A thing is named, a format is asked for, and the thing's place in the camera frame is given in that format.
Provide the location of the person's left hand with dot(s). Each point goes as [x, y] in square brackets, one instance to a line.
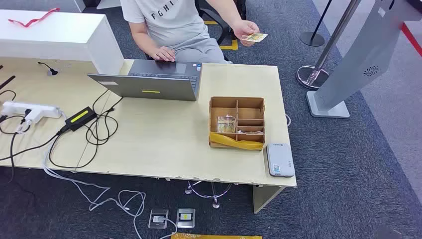
[245, 29]

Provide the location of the person's right hand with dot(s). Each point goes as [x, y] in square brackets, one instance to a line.
[163, 53]

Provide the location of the orange printed ID card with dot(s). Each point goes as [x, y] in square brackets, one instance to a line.
[256, 37]

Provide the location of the person's right forearm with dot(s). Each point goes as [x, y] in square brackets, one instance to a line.
[140, 36]

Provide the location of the person's left forearm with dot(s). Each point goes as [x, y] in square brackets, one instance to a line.
[224, 10]

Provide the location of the person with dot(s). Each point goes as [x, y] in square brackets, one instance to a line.
[171, 26]

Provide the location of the stack of printed key cards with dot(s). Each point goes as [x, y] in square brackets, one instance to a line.
[226, 124]

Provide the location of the pale room key card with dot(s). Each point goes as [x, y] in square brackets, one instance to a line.
[252, 132]

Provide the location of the grey card reader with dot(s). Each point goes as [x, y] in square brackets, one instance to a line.
[280, 160]

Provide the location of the black chair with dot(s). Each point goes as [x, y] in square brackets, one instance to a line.
[224, 29]

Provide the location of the grey laptop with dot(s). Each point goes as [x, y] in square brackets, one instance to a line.
[158, 86]

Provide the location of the wooden compartment box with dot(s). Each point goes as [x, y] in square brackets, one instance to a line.
[250, 113]

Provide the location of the black laptop power adapter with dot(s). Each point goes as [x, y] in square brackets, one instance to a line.
[80, 117]

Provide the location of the white counter block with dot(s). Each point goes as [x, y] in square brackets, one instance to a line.
[56, 36]

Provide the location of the grey kiosk stand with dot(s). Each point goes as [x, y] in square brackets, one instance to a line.
[362, 56]

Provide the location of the red ribbon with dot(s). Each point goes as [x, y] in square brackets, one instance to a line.
[33, 20]

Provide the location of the white power strip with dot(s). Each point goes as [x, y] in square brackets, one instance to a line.
[29, 108]

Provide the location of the chrome stool base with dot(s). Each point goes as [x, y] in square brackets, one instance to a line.
[215, 198]

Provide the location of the black antenna rod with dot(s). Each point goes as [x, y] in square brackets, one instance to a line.
[6, 82]

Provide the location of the silver floor socket with plug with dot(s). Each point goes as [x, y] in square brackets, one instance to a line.
[158, 218]

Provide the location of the silver floor socket yellow label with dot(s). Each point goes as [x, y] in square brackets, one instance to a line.
[185, 218]

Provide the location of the red barrier belt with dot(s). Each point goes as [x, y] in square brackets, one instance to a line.
[412, 38]

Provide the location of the flat yellow tape strip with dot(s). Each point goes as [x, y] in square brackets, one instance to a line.
[214, 236]

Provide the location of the chrome stanchion post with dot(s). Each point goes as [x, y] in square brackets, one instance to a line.
[316, 67]

